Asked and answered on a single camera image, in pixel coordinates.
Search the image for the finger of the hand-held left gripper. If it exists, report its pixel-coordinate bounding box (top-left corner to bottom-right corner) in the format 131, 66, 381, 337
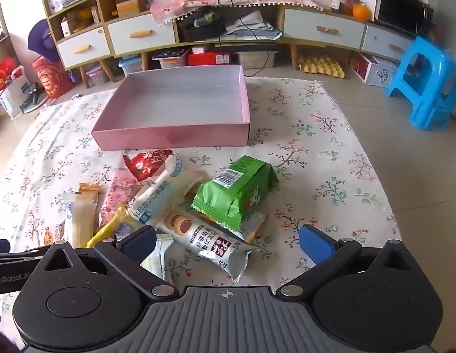
0, 239, 44, 265

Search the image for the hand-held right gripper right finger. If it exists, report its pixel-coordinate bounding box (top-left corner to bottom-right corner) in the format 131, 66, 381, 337
276, 224, 416, 298

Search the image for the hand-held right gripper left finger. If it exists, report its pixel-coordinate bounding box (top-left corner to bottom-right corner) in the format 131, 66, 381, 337
40, 225, 180, 301

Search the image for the small white snack packet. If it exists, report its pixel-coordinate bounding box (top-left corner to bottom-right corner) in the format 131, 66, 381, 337
149, 233, 174, 281

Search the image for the gold snack packet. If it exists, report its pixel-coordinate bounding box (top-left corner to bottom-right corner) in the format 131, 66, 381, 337
86, 204, 137, 248

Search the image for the pink snack packet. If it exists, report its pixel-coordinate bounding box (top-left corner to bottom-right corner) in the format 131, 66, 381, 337
99, 176, 140, 226

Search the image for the orange cookie packet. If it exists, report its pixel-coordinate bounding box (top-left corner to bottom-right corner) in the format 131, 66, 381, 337
40, 224, 67, 246

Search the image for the white blue bread packet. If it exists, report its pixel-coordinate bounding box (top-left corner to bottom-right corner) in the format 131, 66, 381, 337
128, 154, 210, 226

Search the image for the orange-edged snack packet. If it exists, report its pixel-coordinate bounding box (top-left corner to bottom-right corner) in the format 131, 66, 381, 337
246, 213, 270, 244

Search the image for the cream wafer packet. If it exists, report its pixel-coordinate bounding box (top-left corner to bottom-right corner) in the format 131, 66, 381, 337
64, 183, 100, 248

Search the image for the silver cookie packet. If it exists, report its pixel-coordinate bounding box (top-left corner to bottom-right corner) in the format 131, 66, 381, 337
156, 209, 263, 282

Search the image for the red snack packet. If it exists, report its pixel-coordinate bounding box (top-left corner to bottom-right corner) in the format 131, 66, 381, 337
123, 149, 177, 182

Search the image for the green snack packet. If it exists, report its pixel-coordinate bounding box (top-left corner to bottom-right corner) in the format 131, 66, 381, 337
192, 155, 279, 229

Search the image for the pink cardboard box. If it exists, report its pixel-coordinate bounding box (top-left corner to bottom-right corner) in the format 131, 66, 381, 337
91, 64, 251, 151

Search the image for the white red shopping bag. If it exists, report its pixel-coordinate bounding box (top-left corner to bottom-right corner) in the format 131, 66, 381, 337
0, 57, 36, 119

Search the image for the clear storage bin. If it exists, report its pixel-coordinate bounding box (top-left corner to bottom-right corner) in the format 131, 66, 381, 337
152, 49, 190, 71
237, 49, 280, 70
86, 64, 111, 88

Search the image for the red gift bag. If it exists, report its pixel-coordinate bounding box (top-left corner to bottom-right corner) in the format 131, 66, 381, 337
32, 55, 76, 99

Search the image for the yellow egg tray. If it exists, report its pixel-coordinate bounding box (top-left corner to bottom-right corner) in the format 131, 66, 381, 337
299, 55, 346, 79

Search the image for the blue-lid storage bin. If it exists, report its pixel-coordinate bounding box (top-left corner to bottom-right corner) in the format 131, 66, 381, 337
119, 55, 145, 79

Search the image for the white printed carton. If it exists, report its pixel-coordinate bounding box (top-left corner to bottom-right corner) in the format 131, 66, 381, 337
351, 51, 398, 89

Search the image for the blue plastic stool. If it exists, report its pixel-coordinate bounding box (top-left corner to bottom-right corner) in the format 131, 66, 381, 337
385, 37, 456, 132

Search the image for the red box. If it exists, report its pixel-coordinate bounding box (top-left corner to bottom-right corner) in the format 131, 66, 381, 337
187, 46, 233, 68

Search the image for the white cabinet drawer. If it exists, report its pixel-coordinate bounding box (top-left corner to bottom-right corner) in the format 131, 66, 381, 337
57, 26, 111, 70
362, 26, 413, 62
107, 12, 177, 56
283, 7, 367, 51

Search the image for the purple object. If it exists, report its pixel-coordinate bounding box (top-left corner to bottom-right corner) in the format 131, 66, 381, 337
27, 18, 60, 62

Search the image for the wooden cabinet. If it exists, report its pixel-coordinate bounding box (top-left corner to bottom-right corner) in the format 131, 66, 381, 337
41, 0, 416, 89

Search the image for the black case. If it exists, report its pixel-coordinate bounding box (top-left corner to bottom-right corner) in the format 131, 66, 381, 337
176, 7, 227, 44

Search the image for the pile of papers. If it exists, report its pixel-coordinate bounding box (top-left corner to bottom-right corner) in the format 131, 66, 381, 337
220, 11, 282, 42

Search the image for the small cardboard box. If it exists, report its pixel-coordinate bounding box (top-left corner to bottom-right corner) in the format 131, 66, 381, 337
117, 0, 148, 18

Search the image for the black microwave oven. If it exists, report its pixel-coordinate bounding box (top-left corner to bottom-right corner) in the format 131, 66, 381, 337
375, 0, 435, 38

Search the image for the pink floral cloth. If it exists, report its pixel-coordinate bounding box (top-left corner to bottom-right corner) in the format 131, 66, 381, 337
150, 0, 319, 27

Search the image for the black power cable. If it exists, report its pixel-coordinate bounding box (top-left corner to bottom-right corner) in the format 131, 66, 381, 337
207, 0, 270, 71

